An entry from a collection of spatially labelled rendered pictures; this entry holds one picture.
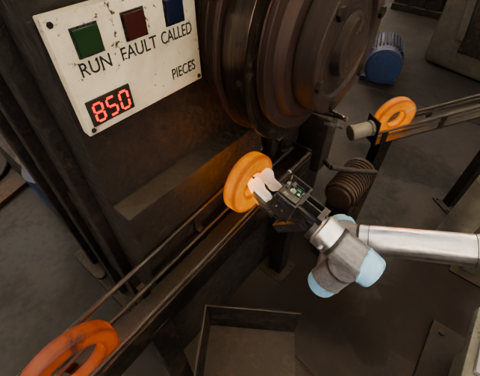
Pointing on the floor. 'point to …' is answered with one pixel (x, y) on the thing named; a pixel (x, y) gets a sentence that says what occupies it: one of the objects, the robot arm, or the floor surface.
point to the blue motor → (384, 59)
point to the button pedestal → (472, 274)
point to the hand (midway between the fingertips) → (248, 177)
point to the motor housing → (346, 189)
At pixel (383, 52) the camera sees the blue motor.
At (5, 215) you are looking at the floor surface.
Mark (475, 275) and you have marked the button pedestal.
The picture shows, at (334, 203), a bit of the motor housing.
